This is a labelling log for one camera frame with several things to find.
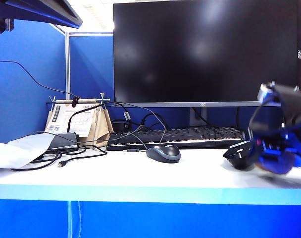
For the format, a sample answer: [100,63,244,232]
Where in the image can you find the dark grey flat box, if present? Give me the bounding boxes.
[48,132,79,151]

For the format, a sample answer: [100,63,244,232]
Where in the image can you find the black upside-down mouse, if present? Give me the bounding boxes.
[223,140,259,171]

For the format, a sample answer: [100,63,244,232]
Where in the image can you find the thin black wall cable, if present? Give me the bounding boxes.
[0,60,82,100]

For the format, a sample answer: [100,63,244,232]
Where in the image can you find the grey and black mouse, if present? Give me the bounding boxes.
[146,144,181,164]

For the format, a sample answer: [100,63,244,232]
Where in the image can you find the large monitor with silver bezel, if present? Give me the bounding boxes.
[113,0,301,108]

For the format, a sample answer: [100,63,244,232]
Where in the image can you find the thick black curved cable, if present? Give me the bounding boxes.
[67,101,128,133]

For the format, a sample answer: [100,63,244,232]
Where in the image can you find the beige desk calendar stand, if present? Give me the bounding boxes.
[44,93,114,149]

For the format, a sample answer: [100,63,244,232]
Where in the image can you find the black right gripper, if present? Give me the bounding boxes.
[248,83,301,175]

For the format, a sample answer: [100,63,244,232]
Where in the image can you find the black USB cable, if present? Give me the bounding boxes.
[10,144,108,172]

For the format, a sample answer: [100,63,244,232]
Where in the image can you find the black mechanical keyboard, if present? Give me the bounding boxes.
[106,126,250,151]

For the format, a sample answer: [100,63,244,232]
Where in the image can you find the black power adapter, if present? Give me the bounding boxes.
[111,119,130,133]

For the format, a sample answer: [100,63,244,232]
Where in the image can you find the silver monitor stand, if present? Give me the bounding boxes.
[189,107,207,128]

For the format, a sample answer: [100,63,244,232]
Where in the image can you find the grey mouse cable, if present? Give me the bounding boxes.
[121,102,168,152]

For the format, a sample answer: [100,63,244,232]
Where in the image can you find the black cable with ferrite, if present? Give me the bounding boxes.
[123,106,131,131]

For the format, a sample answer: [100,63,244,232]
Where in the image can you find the aluminium partition post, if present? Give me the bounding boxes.
[65,32,71,100]

